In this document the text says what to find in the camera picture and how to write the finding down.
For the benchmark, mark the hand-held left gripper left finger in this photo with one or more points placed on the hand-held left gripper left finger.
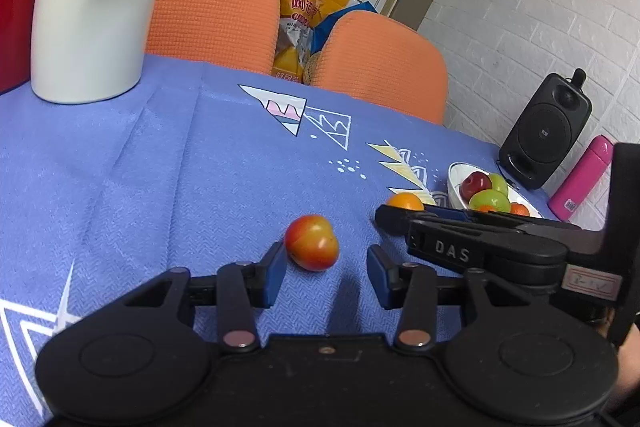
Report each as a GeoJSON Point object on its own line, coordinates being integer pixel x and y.
{"type": "Point", "coordinates": [275, 272]}

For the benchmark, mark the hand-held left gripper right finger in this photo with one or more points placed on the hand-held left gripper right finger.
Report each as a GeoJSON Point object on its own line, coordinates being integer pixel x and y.
{"type": "Point", "coordinates": [378, 277]}

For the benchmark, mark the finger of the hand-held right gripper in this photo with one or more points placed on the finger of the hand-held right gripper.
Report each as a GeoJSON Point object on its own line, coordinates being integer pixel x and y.
{"type": "Point", "coordinates": [445, 213]}
{"type": "Point", "coordinates": [392, 217]}

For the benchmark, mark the white plate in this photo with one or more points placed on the white plate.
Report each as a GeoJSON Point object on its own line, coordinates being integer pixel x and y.
{"type": "Point", "coordinates": [457, 192]}

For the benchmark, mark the red apple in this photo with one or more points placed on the red apple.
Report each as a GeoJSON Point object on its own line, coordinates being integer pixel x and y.
{"type": "Point", "coordinates": [475, 186]}

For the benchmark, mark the small tangerine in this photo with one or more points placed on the small tangerine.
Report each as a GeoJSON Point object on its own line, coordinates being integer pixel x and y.
{"type": "Point", "coordinates": [486, 209]}

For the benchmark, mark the large green apple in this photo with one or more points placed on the large green apple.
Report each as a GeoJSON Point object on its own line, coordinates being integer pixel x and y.
{"type": "Point", "coordinates": [487, 200]}

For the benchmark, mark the red yellow peach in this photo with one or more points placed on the red yellow peach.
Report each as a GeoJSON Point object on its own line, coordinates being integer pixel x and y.
{"type": "Point", "coordinates": [311, 242]}

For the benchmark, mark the small green apple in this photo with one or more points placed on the small green apple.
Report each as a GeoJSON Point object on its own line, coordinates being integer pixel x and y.
{"type": "Point", "coordinates": [499, 183]}

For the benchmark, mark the person's right hand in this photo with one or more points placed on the person's right hand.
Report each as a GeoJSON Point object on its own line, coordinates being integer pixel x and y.
{"type": "Point", "coordinates": [630, 372]}

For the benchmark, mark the pink bottle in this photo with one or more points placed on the pink bottle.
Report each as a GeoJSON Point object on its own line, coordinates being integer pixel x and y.
{"type": "Point", "coordinates": [582, 177]}

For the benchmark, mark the black speaker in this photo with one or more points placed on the black speaker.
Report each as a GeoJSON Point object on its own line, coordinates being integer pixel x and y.
{"type": "Point", "coordinates": [547, 132]}

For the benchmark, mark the blue printed tablecloth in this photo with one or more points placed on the blue printed tablecloth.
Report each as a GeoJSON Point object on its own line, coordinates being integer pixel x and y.
{"type": "Point", "coordinates": [175, 167]}

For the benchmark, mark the orange chair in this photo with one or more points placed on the orange chair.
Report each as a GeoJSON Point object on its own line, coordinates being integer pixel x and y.
{"type": "Point", "coordinates": [215, 12]}
{"type": "Point", "coordinates": [385, 62]}

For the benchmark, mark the blue plastic bag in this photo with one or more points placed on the blue plastic bag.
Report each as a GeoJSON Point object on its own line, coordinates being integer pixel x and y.
{"type": "Point", "coordinates": [332, 19]}

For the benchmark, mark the yellow snack bag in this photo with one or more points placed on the yellow snack bag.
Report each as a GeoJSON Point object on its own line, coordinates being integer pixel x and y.
{"type": "Point", "coordinates": [305, 2]}

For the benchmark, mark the white thermos jug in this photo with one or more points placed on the white thermos jug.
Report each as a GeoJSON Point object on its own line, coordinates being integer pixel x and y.
{"type": "Point", "coordinates": [85, 32]}

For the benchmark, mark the red thermos jug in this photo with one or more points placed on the red thermos jug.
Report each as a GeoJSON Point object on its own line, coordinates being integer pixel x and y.
{"type": "Point", "coordinates": [15, 7]}

